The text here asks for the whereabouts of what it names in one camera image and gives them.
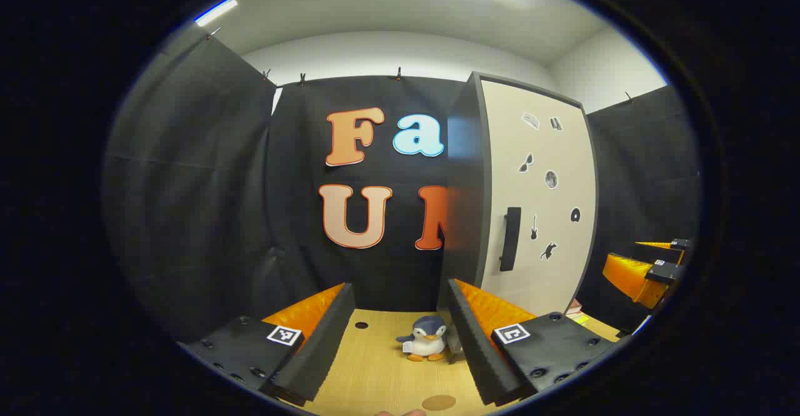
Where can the grey cabinet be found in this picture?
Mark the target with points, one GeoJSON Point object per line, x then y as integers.
{"type": "Point", "coordinates": [465, 185]}

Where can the black backdrop cloth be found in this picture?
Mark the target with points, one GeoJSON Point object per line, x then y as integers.
{"type": "Point", "coordinates": [187, 216]}

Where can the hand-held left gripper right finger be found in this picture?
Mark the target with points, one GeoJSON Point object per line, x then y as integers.
{"type": "Point", "coordinates": [475, 353]}

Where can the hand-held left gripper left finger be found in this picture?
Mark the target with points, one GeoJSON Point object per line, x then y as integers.
{"type": "Point", "coordinates": [325, 347]}

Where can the penguin plush toy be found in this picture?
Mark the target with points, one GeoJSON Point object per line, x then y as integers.
{"type": "Point", "coordinates": [428, 341]}

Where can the white cabinet door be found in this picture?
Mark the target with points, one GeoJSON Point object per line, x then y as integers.
{"type": "Point", "coordinates": [525, 285]}

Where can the round brown coaster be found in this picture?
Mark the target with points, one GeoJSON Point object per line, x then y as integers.
{"type": "Point", "coordinates": [439, 403]}

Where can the yellow notepad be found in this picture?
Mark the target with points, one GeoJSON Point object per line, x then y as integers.
{"type": "Point", "coordinates": [578, 318]}

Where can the ceiling light strip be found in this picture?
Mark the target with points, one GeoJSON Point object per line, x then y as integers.
{"type": "Point", "coordinates": [215, 12]}

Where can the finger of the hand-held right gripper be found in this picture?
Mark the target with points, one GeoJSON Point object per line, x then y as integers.
{"type": "Point", "coordinates": [631, 278]}
{"type": "Point", "coordinates": [662, 252]}

